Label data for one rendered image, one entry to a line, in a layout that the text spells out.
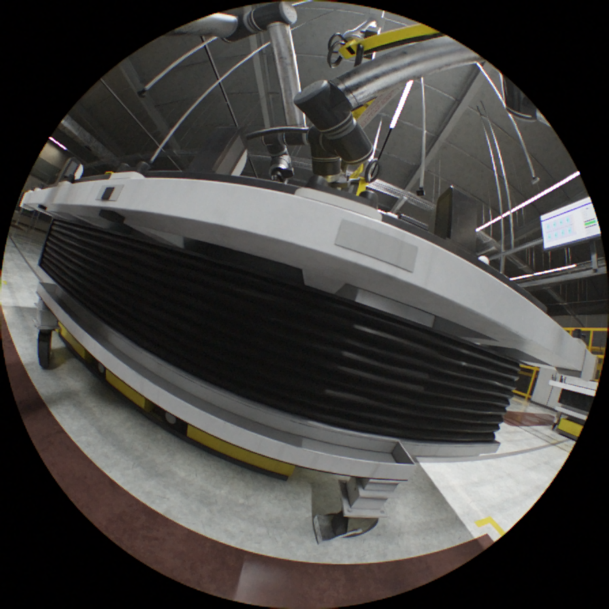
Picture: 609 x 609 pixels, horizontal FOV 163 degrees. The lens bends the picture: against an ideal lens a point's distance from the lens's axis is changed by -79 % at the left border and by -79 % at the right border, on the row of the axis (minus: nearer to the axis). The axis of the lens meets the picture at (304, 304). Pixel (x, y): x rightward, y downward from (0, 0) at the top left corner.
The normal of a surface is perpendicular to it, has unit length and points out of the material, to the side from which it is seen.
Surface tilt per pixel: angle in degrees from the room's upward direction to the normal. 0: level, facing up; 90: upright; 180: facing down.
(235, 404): 90
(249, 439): 90
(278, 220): 90
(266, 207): 90
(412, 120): 175
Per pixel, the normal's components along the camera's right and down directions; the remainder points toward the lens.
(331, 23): -0.31, 0.94
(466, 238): -0.03, -0.05
